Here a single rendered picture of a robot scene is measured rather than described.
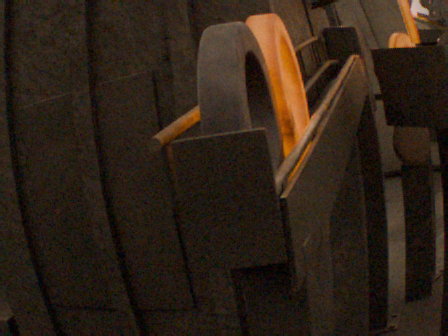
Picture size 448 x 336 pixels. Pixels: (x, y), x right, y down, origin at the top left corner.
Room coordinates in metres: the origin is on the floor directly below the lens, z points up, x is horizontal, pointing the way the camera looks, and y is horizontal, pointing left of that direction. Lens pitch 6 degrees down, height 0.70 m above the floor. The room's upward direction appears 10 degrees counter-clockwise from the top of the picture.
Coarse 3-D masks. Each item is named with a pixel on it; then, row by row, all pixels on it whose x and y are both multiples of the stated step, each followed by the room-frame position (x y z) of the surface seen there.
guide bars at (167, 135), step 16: (304, 64) 1.51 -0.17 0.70; (320, 64) 1.70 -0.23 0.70; (336, 64) 1.88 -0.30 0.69; (320, 96) 1.50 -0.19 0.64; (192, 112) 0.78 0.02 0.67; (176, 128) 0.72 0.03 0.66; (160, 144) 0.68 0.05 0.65; (176, 176) 0.71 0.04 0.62; (176, 192) 0.71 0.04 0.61; (176, 208) 0.71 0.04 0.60
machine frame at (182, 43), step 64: (0, 0) 1.48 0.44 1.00; (64, 0) 1.46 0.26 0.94; (128, 0) 1.42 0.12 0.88; (192, 0) 1.39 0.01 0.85; (256, 0) 1.36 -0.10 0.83; (0, 64) 1.48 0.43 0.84; (64, 64) 1.46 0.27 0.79; (128, 64) 1.43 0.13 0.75; (192, 64) 1.37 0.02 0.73; (0, 128) 1.48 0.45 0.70; (64, 128) 1.46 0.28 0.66; (128, 128) 1.42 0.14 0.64; (192, 128) 1.37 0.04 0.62; (0, 192) 1.52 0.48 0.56; (64, 192) 1.46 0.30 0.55; (128, 192) 1.43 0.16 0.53; (0, 256) 1.53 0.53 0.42; (64, 256) 1.47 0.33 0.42; (128, 256) 1.43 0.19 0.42; (192, 256) 1.41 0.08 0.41; (320, 256) 1.42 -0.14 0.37; (64, 320) 1.50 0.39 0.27; (128, 320) 1.42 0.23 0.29; (192, 320) 1.42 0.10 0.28
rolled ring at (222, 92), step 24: (240, 24) 0.74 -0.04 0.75; (216, 48) 0.69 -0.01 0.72; (240, 48) 0.71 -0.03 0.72; (216, 72) 0.68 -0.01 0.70; (240, 72) 0.69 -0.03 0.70; (264, 72) 0.80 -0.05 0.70; (216, 96) 0.67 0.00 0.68; (240, 96) 0.67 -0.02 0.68; (264, 96) 0.81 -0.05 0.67; (216, 120) 0.67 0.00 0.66; (240, 120) 0.66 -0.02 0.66; (264, 120) 0.81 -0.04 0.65
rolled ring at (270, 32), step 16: (256, 16) 0.92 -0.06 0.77; (272, 16) 0.91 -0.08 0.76; (256, 32) 0.88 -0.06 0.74; (272, 32) 0.87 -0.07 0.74; (272, 48) 0.86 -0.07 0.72; (288, 48) 0.97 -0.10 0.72; (272, 64) 0.85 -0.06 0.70; (288, 64) 0.99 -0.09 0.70; (272, 80) 0.85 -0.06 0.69; (288, 80) 0.99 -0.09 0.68; (288, 96) 0.87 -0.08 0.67; (304, 96) 1.01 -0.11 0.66; (288, 112) 0.85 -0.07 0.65; (304, 112) 0.98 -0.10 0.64; (288, 128) 0.85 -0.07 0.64; (304, 128) 0.97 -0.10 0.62; (288, 144) 0.86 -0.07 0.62
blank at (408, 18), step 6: (402, 0) 1.99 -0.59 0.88; (402, 6) 1.98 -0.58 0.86; (408, 6) 1.98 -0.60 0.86; (402, 12) 1.98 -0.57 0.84; (408, 12) 1.97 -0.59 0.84; (408, 18) 1.97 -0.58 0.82; (408, 24) 1.98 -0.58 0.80; (414, 24) 1.97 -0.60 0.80; (408, 30) 1.99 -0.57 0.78; (414, 30) 1.98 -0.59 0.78; (414, 36) 2.00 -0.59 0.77; (414, 42) 2.03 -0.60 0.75
